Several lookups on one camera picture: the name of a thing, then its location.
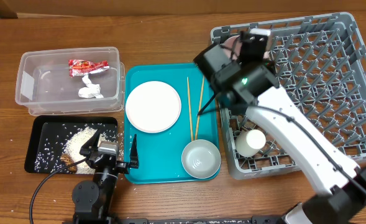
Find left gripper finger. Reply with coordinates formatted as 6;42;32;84
80;130;100;156
129;134;139;169

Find pile of rice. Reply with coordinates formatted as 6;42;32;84
34;122;117;173

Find brown food piece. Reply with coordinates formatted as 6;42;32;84
60;154;78;173

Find white napkin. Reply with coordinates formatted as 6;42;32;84
78;75;104;99

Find wooden chopstick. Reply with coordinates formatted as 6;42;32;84
194;76;205;140

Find large pink plate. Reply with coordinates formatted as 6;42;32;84
125;81;181;134

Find grey-white bowl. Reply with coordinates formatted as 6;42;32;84
181;139;221;179

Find red snack wrapper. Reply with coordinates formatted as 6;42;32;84
68;59;109;77

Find white paper cup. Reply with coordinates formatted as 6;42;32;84
235;129;266;157

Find small pink bowl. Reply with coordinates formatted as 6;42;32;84
222;35;242;60

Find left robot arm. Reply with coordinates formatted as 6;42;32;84
29;131;139;224

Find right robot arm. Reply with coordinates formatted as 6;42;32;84
194;29;366;223

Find black food waste tray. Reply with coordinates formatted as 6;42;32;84
24;116;117;174

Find grey dishwasher rack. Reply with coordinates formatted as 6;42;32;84
210;12;366;163

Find teal plastic tray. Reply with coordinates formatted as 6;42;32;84
124;63;219;184

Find clear plastic bin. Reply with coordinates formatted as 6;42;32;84
15;47;125;116

